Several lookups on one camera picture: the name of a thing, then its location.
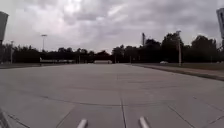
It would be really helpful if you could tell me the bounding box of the grey concrete slab pavement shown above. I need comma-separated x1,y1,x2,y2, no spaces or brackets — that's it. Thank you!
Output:
0,63,224,128

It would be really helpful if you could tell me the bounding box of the dark tall pole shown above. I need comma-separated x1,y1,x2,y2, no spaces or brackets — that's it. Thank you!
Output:
141,32,146,47

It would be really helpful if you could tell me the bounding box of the row of dark trees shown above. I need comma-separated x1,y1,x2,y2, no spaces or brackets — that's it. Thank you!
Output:
0,31,224,65

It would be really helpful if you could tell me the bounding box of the robot's own part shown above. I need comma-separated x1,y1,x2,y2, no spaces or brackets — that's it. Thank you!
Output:
138,115,150,128
76,118,89,128

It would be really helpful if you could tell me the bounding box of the tall floodlight mast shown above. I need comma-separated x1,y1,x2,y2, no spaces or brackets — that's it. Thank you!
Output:
40,33,48,53

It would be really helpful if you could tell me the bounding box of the grass strip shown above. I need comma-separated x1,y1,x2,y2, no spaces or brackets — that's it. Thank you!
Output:
133,62,224,82

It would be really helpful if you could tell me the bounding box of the tall building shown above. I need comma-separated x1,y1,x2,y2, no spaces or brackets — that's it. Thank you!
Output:
215,7,224,41
0,10,10,46

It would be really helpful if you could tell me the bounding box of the pale lamp post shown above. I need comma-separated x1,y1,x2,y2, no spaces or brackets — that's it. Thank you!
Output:
175,30,183,67

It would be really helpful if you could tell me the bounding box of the thin lamp post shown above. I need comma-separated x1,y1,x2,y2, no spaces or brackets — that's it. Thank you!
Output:
9,40,15,65

